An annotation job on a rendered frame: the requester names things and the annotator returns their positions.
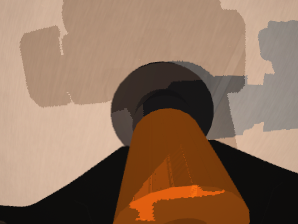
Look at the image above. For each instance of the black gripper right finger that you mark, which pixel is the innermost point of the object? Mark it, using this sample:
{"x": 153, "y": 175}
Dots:
{"x": 270, "y": 192}

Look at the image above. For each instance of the orange knob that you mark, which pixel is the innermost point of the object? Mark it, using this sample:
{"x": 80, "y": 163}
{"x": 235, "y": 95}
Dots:
{"x": 173, "y": 176}

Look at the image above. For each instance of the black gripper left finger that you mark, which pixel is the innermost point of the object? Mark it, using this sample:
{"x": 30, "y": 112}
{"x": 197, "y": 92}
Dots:
{"x": 90, "y": 199}

